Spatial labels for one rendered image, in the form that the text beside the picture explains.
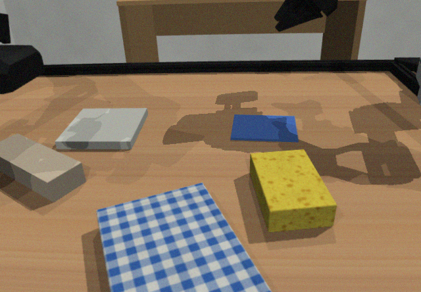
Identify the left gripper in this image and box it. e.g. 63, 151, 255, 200
0, 45, 45, 94

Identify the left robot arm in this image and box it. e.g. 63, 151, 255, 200
0, 13, 11, 44

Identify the yellow sponge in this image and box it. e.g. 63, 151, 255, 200
250, 149, 337, 232

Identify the blue and white checkered towel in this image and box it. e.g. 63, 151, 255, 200
96, 183, 271, 292

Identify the white flat square pad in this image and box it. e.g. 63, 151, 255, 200
55, 108, 148, 149

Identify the beige rectangular block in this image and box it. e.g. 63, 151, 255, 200
0, 134, 86, 202

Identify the blue flat rectangular pad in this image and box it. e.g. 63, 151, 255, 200
231, 114, 299, 142

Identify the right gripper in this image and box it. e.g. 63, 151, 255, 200
274, 0, 338, 32

